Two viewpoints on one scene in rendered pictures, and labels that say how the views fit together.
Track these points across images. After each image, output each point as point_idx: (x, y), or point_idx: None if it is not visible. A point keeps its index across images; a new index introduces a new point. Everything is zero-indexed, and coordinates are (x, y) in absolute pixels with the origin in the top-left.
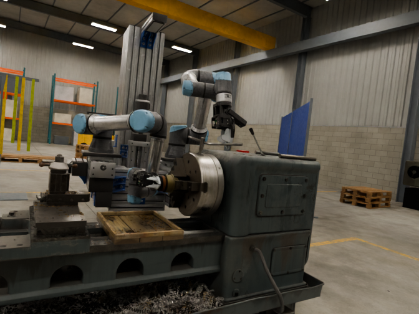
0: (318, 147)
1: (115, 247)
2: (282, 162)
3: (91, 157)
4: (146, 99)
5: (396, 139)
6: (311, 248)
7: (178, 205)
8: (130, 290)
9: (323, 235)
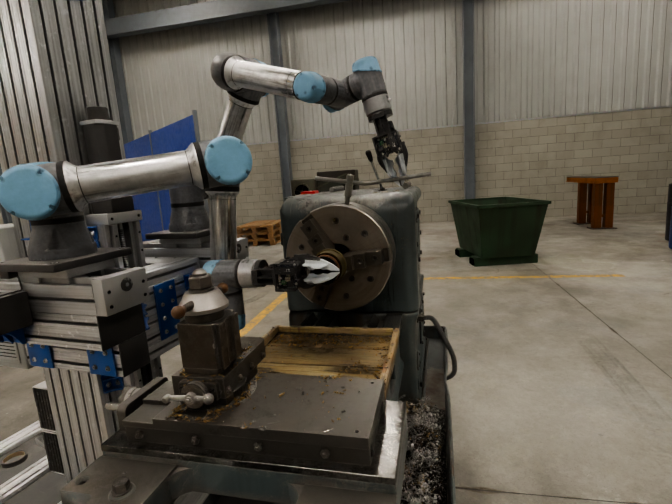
0: None
1: None
2: (417, 194)
3: (69, 273)
4: (109, 119)
5: (270, 157)
6: (277, 309)
7: (326, 300)
8: None
9: (270, 289)
